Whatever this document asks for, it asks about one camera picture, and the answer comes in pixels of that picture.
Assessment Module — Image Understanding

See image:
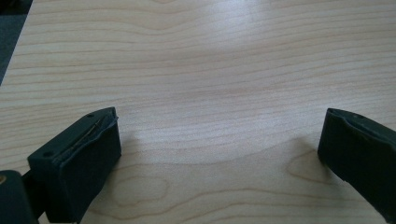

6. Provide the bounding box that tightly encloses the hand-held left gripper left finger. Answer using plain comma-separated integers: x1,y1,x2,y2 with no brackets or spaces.
27,106,122,224

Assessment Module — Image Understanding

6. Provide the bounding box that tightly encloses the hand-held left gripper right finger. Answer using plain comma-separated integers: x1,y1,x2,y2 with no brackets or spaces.
317,107,396,224

